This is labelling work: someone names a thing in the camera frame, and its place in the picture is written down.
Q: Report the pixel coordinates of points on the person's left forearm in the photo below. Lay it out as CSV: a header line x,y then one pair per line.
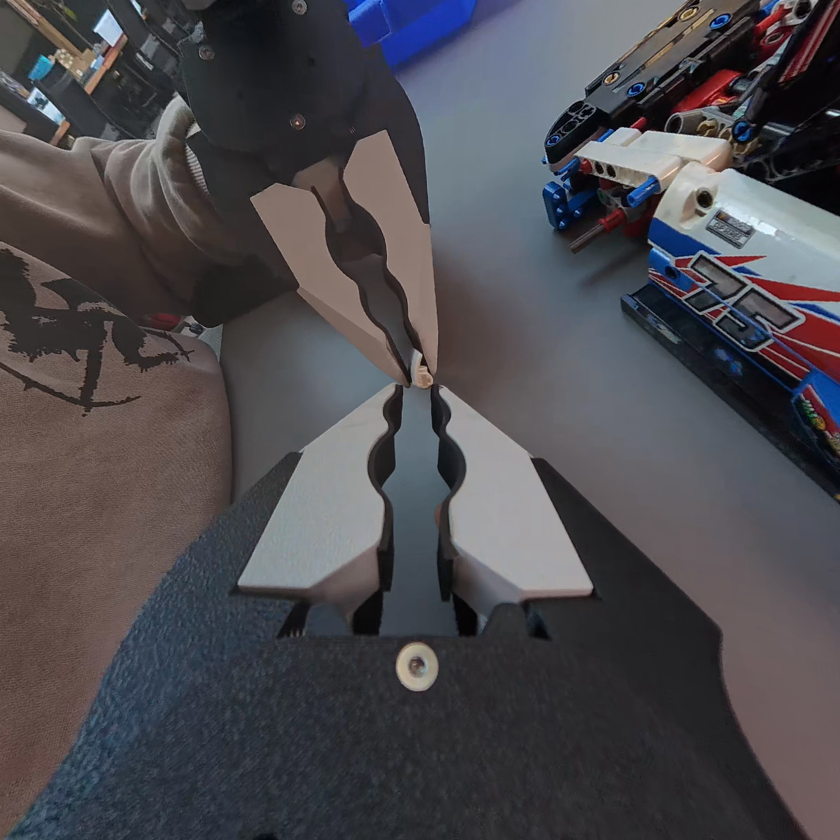
x,y
131,197

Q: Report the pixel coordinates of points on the blue bin with label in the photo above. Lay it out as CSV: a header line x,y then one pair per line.
x,y
420,33

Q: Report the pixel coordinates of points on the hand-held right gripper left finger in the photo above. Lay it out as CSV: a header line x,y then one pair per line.
x,y
315,525

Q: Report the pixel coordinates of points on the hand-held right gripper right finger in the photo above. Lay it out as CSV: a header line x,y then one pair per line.
x,y
518,525

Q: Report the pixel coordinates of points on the grey desk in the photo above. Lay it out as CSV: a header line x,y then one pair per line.
x,y
558,426

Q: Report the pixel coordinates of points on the white curved brick piece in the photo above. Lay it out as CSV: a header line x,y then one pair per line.
x,y
421,375

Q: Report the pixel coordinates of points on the brick-built toy race car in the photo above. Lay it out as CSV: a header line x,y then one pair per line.
x,y
722,216

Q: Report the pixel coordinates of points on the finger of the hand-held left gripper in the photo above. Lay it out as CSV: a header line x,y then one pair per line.
x,y
308,262
407,229

